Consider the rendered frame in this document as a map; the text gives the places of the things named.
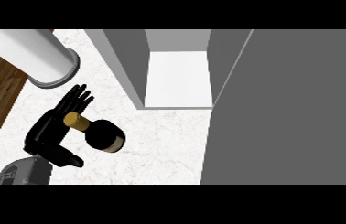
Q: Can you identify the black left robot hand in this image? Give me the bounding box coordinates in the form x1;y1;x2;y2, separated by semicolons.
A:
24;83;97;168

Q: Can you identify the dark wine bottle gold cap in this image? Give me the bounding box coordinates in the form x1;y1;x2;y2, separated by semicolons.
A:
63;112;128;154

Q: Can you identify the grey open cabinet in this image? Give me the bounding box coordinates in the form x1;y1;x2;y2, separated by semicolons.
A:
85;29;255;111

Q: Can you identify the white cylinder grey rim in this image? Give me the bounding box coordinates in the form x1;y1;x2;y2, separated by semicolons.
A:
0;29;82;90

